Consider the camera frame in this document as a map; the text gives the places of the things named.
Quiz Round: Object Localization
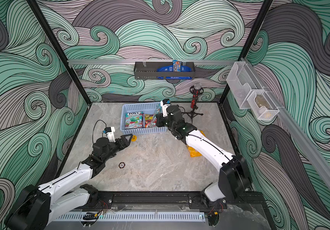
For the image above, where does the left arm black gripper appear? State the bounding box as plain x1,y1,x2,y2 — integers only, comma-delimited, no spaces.
102,133,131,163

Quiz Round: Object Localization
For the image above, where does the orange Fox's candy bag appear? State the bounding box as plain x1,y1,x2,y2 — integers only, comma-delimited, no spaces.
143,108,162,128

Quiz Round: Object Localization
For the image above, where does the green Fox's candy bag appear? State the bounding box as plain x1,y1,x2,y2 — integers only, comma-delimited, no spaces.
125,112,143,129

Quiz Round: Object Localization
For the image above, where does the light blue perforated plastic basket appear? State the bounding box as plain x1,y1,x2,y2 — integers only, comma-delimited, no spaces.
120,102,167,135

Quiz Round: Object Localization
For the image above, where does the yellow candy bag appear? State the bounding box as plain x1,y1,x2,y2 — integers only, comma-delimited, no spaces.
187,145,202,158

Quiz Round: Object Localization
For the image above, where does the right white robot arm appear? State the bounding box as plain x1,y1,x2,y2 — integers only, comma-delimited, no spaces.
156,100,251,203

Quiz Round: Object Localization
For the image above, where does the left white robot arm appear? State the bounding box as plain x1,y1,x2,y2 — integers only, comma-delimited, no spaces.
4,134,133,230

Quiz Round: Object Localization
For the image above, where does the yellow round sticker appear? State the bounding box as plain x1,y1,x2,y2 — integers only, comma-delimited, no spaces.
131,135,137,142

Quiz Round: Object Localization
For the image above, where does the red microphone on tripod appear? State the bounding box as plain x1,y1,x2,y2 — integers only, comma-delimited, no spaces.
182,83,204,123

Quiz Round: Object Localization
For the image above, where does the blue package in shelf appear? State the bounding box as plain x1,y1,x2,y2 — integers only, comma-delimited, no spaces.
157,65,195,80

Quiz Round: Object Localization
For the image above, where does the small snack packet in shelf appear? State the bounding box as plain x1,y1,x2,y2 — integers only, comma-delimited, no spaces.
173,60,181,72

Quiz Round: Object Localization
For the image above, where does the small clear bin with contents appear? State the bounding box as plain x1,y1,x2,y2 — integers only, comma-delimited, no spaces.
247,90,279,121

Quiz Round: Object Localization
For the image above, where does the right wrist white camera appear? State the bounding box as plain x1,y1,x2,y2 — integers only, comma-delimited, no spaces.
160,99,171,117

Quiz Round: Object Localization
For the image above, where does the black wall shelf tray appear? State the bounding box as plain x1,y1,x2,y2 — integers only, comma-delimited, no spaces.
134,61,196,80

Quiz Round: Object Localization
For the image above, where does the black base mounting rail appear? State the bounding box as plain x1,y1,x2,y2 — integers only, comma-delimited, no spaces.
49,191,269,212

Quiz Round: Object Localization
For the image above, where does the clear plastic wall bin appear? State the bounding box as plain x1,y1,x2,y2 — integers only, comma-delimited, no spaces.
227,61,263,109

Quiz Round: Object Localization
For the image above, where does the white slotted cable duct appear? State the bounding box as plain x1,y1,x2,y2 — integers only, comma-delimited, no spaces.
51,211,206,222

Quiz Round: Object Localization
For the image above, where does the aluminium rail back wall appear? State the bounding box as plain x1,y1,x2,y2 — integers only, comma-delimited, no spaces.
68,58,236,66

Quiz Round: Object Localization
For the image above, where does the aluminium rail wall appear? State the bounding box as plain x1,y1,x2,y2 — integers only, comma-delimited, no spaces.
68,58,236,66
241,57,330,215

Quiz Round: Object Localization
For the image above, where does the aluminium rail right wall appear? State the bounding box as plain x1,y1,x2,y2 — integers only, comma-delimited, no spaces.
241,57,330,215

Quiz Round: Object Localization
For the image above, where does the black corner frame post right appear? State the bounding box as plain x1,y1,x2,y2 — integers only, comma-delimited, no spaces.
218,0,275,104

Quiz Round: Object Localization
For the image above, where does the black corner frame post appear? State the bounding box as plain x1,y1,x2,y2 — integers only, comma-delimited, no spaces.
218,0,275,104
26,0,92,106

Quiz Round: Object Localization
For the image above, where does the black corner frame post left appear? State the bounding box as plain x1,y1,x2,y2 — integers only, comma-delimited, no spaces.
26,0,92,106

